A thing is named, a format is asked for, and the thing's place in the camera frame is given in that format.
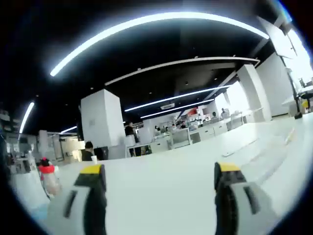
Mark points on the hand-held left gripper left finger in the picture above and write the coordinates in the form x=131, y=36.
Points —
x=94, y=193

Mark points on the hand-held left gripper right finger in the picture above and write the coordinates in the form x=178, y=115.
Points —
x=227, y=195

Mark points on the white paper cup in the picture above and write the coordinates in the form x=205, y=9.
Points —
x=94, y=159

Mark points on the white power strip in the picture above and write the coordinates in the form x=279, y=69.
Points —
x=227, y=154

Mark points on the red-capped clear bottle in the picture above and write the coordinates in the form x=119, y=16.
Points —
x=49, y=177

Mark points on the row of white office desks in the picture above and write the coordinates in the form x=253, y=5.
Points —
x=207, y=131

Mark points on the thin ceiling light strip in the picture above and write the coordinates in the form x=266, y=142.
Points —
x=176, y=108
x=176, y=97

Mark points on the short ceiling light strip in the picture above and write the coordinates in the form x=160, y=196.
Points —
x=26, y=117

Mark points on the long ceiling light strip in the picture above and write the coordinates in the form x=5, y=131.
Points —
x=137, y=23

